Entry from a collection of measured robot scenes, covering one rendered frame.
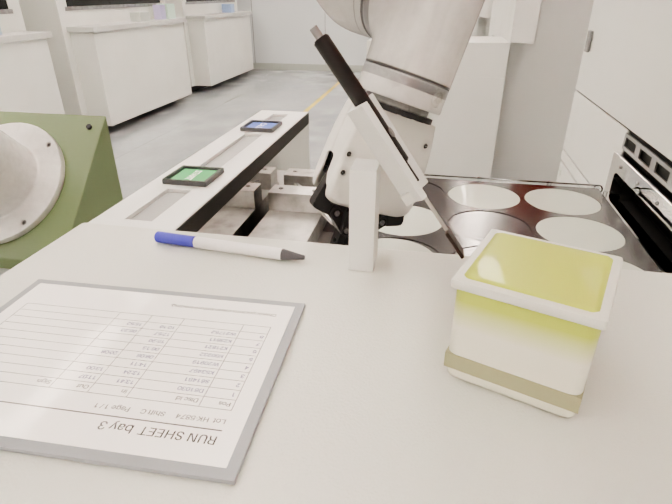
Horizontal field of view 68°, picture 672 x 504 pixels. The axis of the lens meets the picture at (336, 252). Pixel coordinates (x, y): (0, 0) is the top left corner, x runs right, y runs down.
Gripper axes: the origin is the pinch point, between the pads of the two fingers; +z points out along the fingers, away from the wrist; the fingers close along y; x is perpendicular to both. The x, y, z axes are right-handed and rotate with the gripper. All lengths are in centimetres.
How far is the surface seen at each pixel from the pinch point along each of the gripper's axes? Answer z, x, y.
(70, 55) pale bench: 44, -461, 51
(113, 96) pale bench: 69, -463, 14
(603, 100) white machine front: -27, -25, -54
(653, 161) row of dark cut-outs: -19.3, -1.4, -40.8
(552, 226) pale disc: -7.8, -0.4, -27.7
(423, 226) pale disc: -2.6, -6.3, -13.4
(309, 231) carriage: 3.6, -14.1, -2.1
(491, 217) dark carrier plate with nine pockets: -5.9, -5.7, -22.7
